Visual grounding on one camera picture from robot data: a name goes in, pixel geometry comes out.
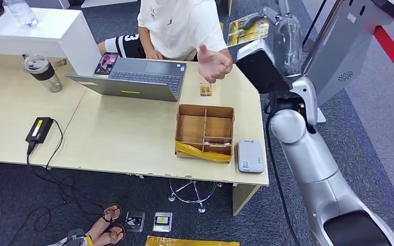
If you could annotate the person's left hand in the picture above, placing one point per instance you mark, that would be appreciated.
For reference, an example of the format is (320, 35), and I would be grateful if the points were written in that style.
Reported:
(214, 66)

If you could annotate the person's right hand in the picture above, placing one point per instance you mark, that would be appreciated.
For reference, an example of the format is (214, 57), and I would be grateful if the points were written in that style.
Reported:
(153, 55)

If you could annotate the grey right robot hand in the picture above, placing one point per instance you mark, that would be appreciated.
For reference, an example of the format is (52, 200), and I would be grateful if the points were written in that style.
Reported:
(288, 44)

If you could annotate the grey ribbed right robot arm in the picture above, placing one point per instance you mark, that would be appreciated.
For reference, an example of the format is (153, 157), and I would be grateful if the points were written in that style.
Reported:
(305, 156)

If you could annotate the person's right forearm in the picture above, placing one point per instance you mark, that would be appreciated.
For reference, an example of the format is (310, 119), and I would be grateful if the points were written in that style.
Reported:
(146, 39)

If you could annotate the yellow patterned card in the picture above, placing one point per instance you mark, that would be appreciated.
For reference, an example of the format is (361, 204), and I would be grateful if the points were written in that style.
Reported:
(206, 89)

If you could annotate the person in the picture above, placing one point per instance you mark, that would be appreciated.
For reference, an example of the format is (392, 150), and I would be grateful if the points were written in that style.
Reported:
(176, 27)
(98, 231)

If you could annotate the pink picture card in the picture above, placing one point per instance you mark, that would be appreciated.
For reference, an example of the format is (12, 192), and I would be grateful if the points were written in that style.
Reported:
(106, 63)

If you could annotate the white card reader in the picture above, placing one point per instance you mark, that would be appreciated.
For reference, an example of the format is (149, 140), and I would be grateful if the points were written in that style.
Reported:
(250, 157)

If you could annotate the grey laptop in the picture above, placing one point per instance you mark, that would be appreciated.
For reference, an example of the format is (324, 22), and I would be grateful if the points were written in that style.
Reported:
(139, 76)

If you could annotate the yellow tree poster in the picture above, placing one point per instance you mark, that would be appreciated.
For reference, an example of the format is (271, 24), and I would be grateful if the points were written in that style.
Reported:
(248, 32)

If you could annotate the grey kiosk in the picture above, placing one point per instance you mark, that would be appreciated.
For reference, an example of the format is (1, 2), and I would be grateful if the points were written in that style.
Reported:
(339, 51)

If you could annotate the wooden divided box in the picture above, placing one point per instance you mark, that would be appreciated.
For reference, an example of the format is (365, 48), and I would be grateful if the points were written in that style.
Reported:
(193, 129)

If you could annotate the white raised counter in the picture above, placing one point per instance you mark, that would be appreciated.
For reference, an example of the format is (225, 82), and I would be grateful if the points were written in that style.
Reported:
(47, 34)

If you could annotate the clear tumbler black band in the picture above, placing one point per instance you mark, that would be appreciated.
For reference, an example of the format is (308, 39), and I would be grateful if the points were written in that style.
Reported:
(44, 73)

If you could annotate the black power adapter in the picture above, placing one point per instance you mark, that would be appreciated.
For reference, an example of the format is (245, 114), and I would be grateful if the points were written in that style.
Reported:
(39, 130)

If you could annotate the clear water bottle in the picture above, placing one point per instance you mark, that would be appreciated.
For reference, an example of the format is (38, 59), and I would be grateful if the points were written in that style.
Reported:
(22, 12)

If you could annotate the chrome stool base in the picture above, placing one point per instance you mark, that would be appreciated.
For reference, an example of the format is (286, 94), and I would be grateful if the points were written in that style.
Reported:
(200, 206)

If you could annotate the brown sandal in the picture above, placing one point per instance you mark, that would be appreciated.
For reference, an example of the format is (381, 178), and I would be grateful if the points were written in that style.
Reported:
(111, 213)
(117, 234)

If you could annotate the grey floor device yellow label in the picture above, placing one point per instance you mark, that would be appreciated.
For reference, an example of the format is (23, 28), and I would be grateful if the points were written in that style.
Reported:
(162, 222)

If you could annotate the yellow taped package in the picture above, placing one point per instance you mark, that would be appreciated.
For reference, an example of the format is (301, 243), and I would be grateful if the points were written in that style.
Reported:
(190, 242)

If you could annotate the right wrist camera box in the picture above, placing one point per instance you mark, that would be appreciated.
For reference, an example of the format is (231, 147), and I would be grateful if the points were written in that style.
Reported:
(261, 69)

